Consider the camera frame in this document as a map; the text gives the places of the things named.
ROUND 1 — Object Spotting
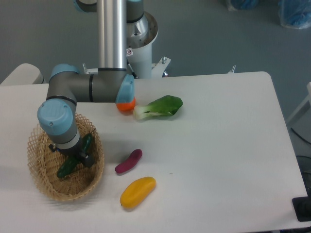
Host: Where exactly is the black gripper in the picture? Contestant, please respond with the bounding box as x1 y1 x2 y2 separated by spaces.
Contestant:
48 139 94 168

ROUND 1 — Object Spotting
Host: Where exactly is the dark green cucumber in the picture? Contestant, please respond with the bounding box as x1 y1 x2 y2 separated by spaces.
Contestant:
56 131 95 178

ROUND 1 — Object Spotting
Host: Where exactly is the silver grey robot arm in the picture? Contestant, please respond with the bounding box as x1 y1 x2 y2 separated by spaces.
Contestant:
37 0 144 167

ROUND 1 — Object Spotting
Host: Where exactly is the woven wicker basket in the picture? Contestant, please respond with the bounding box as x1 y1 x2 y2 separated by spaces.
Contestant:
27 114 104 201

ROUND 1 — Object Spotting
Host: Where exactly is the purple sweet potato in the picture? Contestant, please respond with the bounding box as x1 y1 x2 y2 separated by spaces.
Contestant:
115 149 143 174

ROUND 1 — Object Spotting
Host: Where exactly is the yellow mango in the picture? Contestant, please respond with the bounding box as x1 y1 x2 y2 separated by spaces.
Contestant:
120 177 156 209

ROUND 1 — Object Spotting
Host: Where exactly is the orange tomato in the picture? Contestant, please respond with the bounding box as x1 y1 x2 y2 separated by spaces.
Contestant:
116 98 136 112

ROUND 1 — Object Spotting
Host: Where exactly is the green bok choy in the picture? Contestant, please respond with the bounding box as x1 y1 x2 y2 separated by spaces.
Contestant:
133 95 183 120

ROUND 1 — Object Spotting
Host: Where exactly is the white chair armrest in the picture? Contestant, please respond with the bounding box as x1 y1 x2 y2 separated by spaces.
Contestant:
0 63 45 86

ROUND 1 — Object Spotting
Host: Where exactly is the black device at edge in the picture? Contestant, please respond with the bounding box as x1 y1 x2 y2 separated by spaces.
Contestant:
292 197 311 222

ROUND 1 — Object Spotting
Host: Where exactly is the blue plastic bag middle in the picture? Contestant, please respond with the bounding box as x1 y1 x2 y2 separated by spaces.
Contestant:
225 0 259 11

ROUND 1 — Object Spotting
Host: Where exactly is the blue plastic bag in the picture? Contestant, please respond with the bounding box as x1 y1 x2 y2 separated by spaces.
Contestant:
225 0 259 11
278 0 311 29

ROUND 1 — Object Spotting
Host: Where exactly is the blue plastic bag right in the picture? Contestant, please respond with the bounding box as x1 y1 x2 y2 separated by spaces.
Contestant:
278 0 311 29

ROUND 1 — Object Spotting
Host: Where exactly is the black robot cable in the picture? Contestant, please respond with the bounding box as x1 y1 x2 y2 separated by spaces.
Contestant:
126 62 139 79

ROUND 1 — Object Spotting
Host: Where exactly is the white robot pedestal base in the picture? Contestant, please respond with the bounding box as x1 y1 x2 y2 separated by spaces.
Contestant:
86 2 167 79

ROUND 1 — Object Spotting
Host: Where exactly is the white furniture frame right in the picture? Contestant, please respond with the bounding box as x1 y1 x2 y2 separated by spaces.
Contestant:
286 82 311 128

